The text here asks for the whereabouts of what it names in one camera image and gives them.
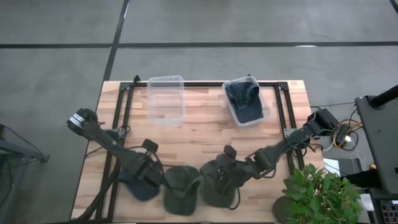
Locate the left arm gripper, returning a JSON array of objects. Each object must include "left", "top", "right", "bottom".
[{"left": 123, "top": 148, "right": 165, "bottom": 188}]

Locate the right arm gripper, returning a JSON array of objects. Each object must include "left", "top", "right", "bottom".
[{"left": 200, "top": 158, "right": 250, "bottom": 191}]

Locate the blue denim cap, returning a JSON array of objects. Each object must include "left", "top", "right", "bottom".
[{"left": 117, "top": 167, "right": 161, "bottom": 202}]

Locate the olive green cap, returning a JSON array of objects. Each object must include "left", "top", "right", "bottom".
[
  {"left": 163, "top": 165, "right": 202, "bottom": 217},
  {"left": 198, "top": 161, "right": 242, "bottom": 209}
]

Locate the dark navy denim cap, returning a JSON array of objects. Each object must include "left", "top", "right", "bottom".
[{"left": 224, "top": 81, "right": 265, "bottom": 124}]

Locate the clear plastic bin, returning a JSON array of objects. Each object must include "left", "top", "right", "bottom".
[
  {"left": 221, "top": 75, "right": 272, "bottom": 128},
  {"left": 146, "top": 75, "right": 187, "bottom": 128}
]

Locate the potted green plant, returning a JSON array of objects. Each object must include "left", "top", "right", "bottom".
[{"left": 272, "top": 163, "right": 363, "bottom": 224}]

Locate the white sheet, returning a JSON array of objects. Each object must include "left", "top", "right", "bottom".
[{"left": 323, "top": 157, "right": 343, "bottom": 175}]

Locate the black metal stand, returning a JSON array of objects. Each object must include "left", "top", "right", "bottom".
[{"left": 0, "top": 123, "right": 50, "bottom": 224}]

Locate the black keyboard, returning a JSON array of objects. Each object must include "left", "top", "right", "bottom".
[{"left": 379, "top": 198, "right": 398, "bottom": 224}]

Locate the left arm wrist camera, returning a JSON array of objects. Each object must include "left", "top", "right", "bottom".
[{"left": 141, "top": 138, "right": 160, "bottom": 154}]

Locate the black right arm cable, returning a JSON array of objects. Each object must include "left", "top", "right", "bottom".
[{"left": 229, "top": 185, "right": 243, "bottom": 211}]

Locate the black cable bundle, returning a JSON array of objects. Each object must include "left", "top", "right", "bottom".
[{"left": 74, "top": 155, "right": 123, "bottom": 222}]

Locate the black aluminium frame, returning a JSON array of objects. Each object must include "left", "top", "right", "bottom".
[{"left": 93, "top": 74, "right": 307, "bottom": 222}]

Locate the yellow cable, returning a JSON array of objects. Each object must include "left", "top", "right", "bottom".
[{"left": 332, "top": 120, "right": 363, "bottom": 149}]

